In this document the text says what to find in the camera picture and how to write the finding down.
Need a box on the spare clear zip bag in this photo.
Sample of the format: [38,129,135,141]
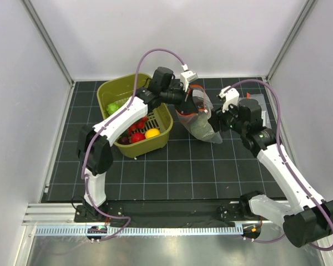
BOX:
[238,93,273,130]

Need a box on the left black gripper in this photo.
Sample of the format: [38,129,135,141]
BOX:
[160,83,199,114]

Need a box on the olive green plastic basket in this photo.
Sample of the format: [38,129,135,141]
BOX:
[97,74,173,158]

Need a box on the red apple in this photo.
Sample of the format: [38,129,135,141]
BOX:
[130,132,145,144]

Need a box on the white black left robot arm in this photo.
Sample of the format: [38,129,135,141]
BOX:
[77,65,198,222]

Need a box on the yellow apple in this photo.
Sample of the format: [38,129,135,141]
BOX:
[144,128,160,139]

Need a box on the aluminium front frame rail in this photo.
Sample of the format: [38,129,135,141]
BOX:
[24,199,258,228]

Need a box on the clear zip bag orange zipper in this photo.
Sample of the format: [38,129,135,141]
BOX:
[176,85,213,136]

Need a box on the white slotted cable duct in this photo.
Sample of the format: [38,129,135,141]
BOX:
[34,224,243,237]

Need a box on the netted green melon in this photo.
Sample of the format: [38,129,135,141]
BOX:
[189,117,222,144]

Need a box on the dark purple fruit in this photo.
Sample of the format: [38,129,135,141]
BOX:
[118,136,130,145]

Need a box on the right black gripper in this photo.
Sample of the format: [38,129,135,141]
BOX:
[208,99,247,135]

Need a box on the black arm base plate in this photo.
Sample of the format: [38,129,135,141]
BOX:
[74,199,259,227]

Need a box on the red strawberry bunch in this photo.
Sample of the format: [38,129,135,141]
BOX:
[127,116,148,136]

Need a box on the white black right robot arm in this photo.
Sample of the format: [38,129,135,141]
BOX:
[208,99,333,252]

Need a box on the black grid cutting mat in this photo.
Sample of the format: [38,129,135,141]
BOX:
[40,77,306,202]

